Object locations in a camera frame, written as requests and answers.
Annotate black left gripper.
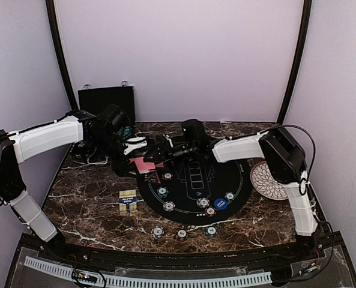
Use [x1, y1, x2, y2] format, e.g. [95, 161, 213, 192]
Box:
[90, 131, 140, 178]

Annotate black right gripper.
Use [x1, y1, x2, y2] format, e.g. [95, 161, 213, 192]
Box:
[145, 140, 198, 172]

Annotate red card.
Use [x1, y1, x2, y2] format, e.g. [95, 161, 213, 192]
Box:
[137, 162, 155, 174]

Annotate brown chips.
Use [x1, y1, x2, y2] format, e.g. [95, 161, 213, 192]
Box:
[205, 206, 217, 217]
[162, 172, 173, 181]

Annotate green chips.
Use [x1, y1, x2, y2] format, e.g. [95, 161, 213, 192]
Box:
[157, 187, 169, 199]
[225, 191, 235, 202]

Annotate blue white chip stack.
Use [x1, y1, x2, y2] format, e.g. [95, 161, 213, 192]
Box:
[151, 226, 164, 239]

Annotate brown white chip stack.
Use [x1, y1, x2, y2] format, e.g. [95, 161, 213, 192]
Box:
[176, 229, 187, 239]

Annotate green blue chip stack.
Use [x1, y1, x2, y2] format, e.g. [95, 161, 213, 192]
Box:
[204, 226, 219, 238]

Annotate red backed card deck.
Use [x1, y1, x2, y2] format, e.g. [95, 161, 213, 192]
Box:
[130, 157, 148, 174]

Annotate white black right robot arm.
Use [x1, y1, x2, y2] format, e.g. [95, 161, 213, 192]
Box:
[146, 125, 318, 236]

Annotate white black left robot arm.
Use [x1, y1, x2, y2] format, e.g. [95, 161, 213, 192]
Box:
[0, 109, 145, 262]

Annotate green chip row right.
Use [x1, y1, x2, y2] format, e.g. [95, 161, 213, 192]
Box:
[117, 125, 133, 139]

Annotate blue gold card box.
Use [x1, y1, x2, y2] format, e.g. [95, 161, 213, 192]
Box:
[119, 190, 137, 212]

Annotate round black poker mat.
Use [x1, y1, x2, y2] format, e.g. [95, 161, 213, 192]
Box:
[136, 134, 253, 226]

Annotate black poker chip case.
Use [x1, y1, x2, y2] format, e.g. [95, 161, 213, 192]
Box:
[71, 85, 136, 165]

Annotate blue small blind button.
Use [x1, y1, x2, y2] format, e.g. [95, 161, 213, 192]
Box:
[214, 198, 228, 211]

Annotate floral patterned ceramic plate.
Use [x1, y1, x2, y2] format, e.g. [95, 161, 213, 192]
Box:
[250, 161, 288, 201]

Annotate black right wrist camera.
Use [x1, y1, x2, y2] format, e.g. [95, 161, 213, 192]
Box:
[181, 119, 208, 148]

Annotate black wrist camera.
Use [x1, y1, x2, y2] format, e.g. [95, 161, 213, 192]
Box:
[101, 104, 129, 131]
[181, 119, 208, 148]

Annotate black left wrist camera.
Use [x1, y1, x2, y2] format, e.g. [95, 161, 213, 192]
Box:
[101, 104, 129, 131]

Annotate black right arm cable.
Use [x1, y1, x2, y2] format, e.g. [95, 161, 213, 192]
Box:
[267, 124, 316, 193]

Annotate white slotted cable duct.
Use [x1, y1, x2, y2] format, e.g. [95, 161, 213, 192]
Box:
[23, 256, 273, 287]

